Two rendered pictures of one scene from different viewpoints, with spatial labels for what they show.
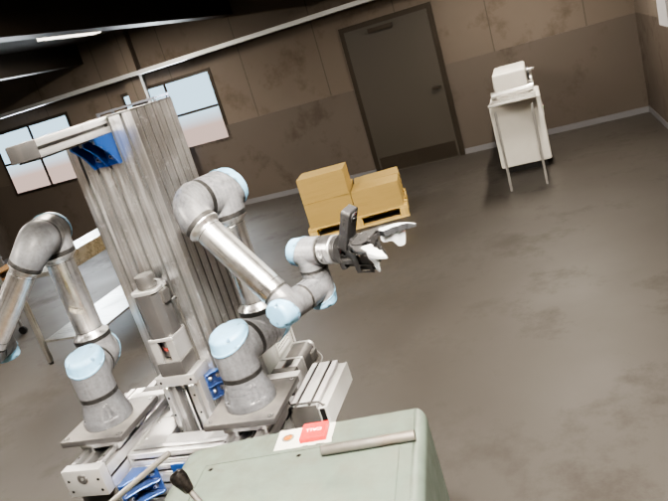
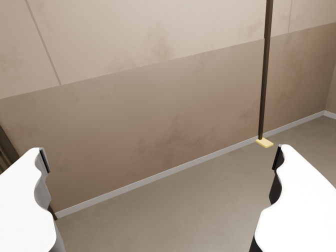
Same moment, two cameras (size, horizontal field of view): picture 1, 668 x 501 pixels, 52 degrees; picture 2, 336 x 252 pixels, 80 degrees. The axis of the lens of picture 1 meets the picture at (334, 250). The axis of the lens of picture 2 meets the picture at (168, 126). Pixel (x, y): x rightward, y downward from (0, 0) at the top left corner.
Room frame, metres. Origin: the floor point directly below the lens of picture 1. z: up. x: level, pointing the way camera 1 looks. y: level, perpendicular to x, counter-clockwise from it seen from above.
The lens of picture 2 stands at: (1.57, -0.07, 1.64)
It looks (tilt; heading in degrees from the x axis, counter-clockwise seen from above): 28 degrees down; 234
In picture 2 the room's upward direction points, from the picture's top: 10 degrees counter-clockwise
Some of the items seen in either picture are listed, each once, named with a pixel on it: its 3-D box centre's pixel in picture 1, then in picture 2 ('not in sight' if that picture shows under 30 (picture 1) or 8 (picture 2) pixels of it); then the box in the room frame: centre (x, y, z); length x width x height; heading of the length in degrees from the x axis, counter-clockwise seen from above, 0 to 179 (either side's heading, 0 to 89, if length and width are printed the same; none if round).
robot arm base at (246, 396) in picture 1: (246, 385); not in sight; (1.78, 0.35, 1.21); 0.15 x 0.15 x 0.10
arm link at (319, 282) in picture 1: (315, 288); not in sight; (1.70, 0.07, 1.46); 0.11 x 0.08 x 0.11; 139
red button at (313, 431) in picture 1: (314, 432); not in sight; (1.34, 0.16, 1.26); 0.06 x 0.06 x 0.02; 77
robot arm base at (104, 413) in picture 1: (103, 404); not in sight; (1.95, 0.82, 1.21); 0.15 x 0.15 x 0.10
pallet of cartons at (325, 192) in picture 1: (353, 190); not in sight; (7.85, -0.42, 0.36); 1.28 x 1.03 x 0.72; 70
